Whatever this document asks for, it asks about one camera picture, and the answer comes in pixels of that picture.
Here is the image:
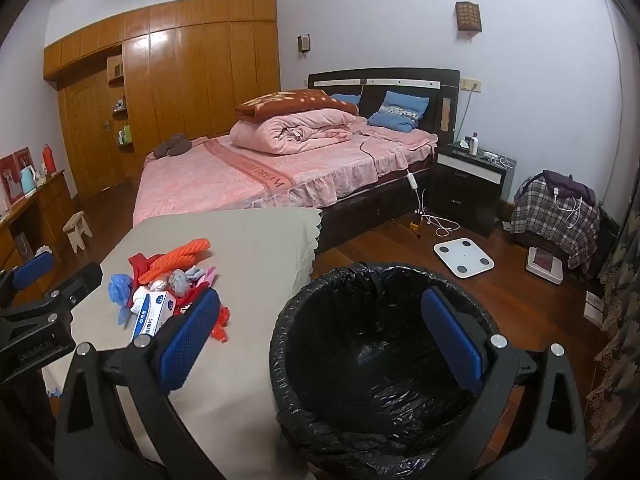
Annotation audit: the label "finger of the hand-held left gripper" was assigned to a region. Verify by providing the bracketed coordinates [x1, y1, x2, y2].
[0, 251, 56, 292]
[44, 261, 104, 312]

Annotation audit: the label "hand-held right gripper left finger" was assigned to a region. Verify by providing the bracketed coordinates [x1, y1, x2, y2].
[52, 287, 223, 480]

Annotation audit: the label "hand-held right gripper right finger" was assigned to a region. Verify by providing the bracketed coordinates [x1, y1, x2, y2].
[420, 285, 586, 480]

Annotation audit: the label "red plastic wrapper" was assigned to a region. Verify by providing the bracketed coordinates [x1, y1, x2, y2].
[210, 307, 232, 343]

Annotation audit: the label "blue disposable glove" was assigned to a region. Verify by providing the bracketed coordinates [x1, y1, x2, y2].
[108, 272, 138, 328]

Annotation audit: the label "white and blue box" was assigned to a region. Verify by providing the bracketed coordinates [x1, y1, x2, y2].
[131, 287, 177, 343]

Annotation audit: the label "pale pink knotted cloth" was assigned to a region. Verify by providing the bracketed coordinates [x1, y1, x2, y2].
[167, 267, 206, 296]

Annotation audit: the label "red cloth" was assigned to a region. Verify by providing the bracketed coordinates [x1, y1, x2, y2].
[127, 252, 201, 311]

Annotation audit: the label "orange foam net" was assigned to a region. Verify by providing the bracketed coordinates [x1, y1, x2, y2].
[137, 237, 211, 285]

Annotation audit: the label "waste bin with black liner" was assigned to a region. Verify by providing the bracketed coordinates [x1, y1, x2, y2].
[270, 260, 506, 480]

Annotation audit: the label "wooden stool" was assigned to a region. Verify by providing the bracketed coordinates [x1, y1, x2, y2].
[62, 211, 93, 253]

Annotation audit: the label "wooden desk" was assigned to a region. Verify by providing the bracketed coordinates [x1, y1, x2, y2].
[0, 170, 78, 281]

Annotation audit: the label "white body scale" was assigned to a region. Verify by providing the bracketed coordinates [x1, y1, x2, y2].
[433, 238, 496, 277]

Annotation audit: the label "beige tablecloth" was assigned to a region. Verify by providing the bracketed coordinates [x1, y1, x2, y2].
[42, 208, 323, 480]

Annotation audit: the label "dark nightstand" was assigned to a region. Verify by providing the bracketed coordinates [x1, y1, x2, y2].
[431, 141, 508, 238]

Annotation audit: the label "white carton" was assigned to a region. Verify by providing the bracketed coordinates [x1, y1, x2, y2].
[584, 292, 606, 328]

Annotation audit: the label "plaid cloth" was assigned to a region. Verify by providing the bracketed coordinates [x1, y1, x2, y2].
[511, 172, 601, 273]

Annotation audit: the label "pink bedsheet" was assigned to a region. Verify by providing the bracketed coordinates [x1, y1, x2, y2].
[132, 127, 438, 226]

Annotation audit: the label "floral curtain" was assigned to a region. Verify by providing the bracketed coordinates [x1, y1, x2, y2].
[585, 175, 640, 411]

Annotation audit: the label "brown neck pillow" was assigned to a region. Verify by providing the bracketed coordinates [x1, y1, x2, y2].
[152, 133, 193, 157]

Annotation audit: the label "purple garment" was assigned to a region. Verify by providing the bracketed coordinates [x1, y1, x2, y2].
[542, 170, 597, 206]

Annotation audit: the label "blue pillow with patterned band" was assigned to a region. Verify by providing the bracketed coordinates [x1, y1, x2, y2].
[367, 91, 431, 134]

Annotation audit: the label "pink folded quilt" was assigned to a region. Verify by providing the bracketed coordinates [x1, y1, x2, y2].
[230, 108, 357, 156]

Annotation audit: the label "wooden wardrobe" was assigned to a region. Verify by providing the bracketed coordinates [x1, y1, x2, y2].
[42, 0, 281, 201]

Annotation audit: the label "brown patterned blanket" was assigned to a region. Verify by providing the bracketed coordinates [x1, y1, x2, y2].
[235, 89, 360, 123]

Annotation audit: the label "dark wooden bed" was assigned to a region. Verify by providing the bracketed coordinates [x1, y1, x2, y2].
[132, 67, 462, 256]

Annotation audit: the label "red photo frame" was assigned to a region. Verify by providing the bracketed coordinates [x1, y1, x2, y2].
[0, 147, 35, 206]

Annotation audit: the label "white floor cables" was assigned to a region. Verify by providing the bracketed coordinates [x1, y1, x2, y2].
[417, 190, 461, 237]

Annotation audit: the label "white and red square frame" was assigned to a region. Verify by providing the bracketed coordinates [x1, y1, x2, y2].
[525, 246, 566, 286]

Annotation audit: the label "white charger cable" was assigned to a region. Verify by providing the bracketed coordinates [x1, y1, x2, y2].
[552, 187, 583, 226]

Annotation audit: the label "large wooden wall lamp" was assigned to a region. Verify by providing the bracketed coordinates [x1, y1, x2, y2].
[455, 1, 482, 35]

